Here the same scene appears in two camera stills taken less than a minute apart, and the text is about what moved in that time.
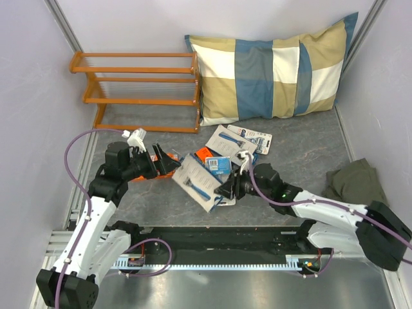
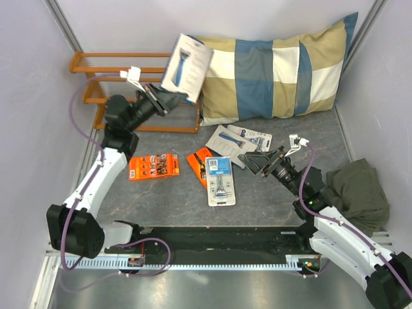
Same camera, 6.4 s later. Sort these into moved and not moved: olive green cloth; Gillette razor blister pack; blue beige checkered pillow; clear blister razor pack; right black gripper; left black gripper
Moved: right black gripper; left black gripper
Not moved: olive green cloth; clear blister razor pack; Gillette razor blister pack; blue beige checkered pillow
